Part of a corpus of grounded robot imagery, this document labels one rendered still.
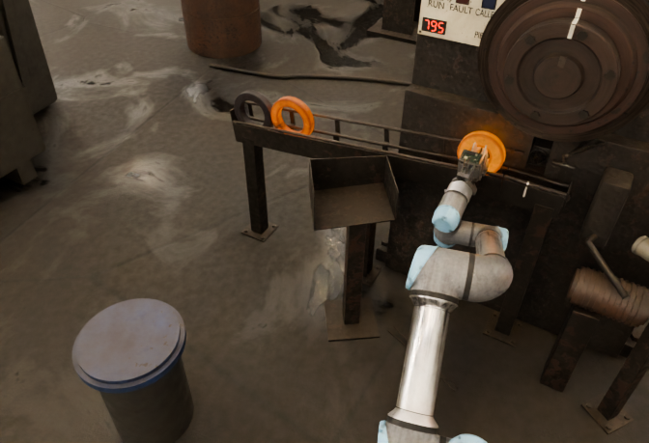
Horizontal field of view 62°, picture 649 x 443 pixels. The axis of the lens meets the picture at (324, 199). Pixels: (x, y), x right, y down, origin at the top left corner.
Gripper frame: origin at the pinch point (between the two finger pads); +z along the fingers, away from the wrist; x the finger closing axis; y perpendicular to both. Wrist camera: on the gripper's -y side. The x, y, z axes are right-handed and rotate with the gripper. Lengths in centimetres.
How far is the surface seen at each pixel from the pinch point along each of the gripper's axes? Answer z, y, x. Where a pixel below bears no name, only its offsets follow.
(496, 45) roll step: 3.4, 37.8, 0.6
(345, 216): -38, -7, 32
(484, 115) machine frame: 7.4, 7.6, 2.5
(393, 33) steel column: 220, -131, 135
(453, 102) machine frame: 7.9, 9.2, 13.3
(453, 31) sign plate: 16.9, 29.9, 17.8
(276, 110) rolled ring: -4, -6, 80
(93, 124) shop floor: 6, -77, 238
